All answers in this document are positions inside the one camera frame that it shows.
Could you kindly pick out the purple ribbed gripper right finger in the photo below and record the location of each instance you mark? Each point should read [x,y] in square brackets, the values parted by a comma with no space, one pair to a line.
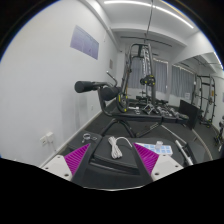
[157,165]

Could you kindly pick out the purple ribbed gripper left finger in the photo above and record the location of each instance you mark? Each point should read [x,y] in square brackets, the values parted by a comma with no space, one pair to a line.
[66,166]

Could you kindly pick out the white blue patterned card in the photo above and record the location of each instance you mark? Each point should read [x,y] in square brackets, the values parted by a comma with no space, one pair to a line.
[158,148]

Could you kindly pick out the black padded weight bench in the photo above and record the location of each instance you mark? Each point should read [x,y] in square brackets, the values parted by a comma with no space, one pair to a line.
[114,164]

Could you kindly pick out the black multi-gym machine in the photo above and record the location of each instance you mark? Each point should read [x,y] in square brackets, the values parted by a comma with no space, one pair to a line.
[114,101]

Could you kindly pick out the black foam roller pad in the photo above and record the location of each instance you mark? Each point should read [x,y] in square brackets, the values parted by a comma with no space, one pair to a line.
[85,86]

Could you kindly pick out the white wall charger plug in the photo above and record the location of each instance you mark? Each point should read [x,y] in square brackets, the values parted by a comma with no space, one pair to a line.
[50,137]

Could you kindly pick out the white wall power socket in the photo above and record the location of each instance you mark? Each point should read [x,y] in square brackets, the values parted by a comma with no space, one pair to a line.
[43,140]

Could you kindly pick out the large wall mirror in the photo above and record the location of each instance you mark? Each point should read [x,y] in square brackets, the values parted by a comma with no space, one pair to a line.
[203,93]

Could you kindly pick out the blue wall poster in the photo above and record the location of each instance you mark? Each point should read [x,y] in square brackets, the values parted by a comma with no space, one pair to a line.
[84,42]

